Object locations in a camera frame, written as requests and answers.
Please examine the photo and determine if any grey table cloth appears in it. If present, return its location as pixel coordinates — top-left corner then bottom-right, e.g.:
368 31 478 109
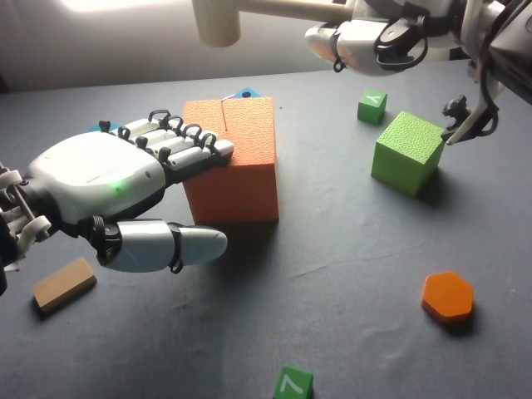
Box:
0 53 532 399

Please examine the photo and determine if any small green Y block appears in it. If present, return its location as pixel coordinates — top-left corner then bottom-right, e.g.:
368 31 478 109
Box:
357 89 388 126

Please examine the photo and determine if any small green 7 block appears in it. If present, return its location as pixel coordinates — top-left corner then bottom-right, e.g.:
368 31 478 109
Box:
273 365 315 399

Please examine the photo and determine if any large orange foam cube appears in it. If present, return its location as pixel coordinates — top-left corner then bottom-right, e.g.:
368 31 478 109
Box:
182 96 279 225

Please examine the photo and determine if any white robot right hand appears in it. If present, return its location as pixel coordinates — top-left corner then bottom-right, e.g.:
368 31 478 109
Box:
304 0 466 78

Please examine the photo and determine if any light blue flat piece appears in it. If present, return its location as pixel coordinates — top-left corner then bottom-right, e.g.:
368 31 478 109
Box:
87 121 124 134

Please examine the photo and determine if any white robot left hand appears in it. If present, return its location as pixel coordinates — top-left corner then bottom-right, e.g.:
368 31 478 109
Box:
25 109 236 275

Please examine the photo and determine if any orange hexagon block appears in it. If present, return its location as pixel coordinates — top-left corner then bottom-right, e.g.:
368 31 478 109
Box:
421 271 475 325

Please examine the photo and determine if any plain wooden rectangular block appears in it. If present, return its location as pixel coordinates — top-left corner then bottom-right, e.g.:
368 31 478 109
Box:
32 256 98 315

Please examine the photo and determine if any wooden mallet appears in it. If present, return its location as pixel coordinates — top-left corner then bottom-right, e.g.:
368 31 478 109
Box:
191 0 354 48

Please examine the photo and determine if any green foam cube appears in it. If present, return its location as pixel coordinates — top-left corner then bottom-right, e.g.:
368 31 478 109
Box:
370 111 446 197

